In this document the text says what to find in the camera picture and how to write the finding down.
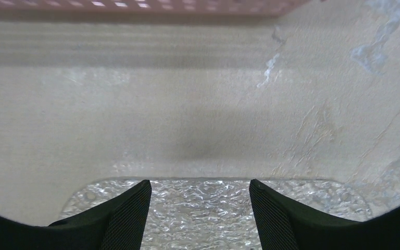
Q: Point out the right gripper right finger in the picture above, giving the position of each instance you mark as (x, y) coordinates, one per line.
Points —
(284, 223)

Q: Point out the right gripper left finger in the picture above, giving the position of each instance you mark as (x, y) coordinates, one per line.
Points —
(118, 223)

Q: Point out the clear textured oval tray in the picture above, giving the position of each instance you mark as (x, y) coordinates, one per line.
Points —
(217, 214)

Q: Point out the pink plastic basket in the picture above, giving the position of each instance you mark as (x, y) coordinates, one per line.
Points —
(221, 7)

